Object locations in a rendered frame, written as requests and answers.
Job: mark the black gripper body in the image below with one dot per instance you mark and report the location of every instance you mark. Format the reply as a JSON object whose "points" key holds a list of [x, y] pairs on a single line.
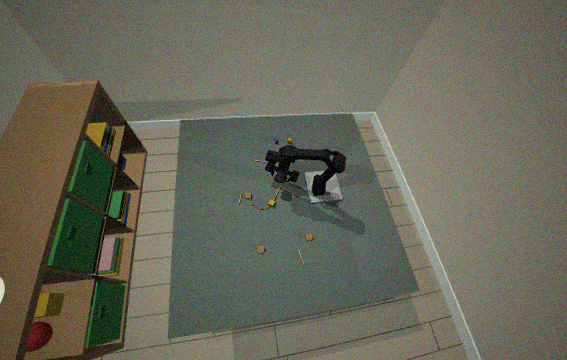
{"points": [[293, 175]]}

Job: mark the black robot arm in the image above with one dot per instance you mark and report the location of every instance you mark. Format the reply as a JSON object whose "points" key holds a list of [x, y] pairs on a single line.
{"points": [[288, 154]]}

